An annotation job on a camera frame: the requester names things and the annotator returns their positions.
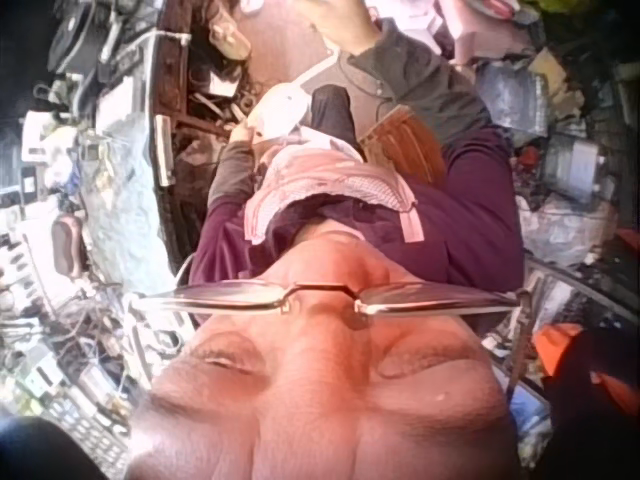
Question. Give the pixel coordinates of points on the person's left hand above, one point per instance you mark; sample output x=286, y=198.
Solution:
x=242, y=136

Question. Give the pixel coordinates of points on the person's right hand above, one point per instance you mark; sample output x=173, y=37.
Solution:
x=342, y=25

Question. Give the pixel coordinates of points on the white plastic device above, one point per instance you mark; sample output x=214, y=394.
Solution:
x=280, y=112

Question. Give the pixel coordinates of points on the wooden drawer with parts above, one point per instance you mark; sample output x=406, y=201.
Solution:
x=200, y=100

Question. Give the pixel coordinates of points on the silver metal bar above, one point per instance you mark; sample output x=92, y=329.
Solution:
x=164, y=150

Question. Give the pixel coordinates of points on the person's legs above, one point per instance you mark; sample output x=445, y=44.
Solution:
x=332, y=117

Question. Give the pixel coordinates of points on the beige plastic part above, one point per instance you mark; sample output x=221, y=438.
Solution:
x=229, y=36

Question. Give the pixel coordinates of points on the cluttered workbench with electronics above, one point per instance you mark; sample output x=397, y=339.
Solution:
x=90, y=210

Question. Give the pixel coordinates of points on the black round speaker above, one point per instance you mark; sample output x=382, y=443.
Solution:
x=75, y=45

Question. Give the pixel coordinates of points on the brown leather pouch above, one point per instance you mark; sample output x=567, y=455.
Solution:
x=66, y=245

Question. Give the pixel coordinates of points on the pink boxes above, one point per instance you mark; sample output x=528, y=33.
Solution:
x=475, y=27

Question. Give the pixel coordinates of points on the heap of bags and boxes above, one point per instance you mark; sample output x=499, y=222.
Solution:
x=560, y=150

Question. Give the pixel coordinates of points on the silver metal box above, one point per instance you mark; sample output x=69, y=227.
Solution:
x=574, y=167

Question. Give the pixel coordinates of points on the grey keypad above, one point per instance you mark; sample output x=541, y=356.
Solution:
x=90, y=432

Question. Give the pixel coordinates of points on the orange cloth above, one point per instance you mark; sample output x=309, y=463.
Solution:
x=580, y=365

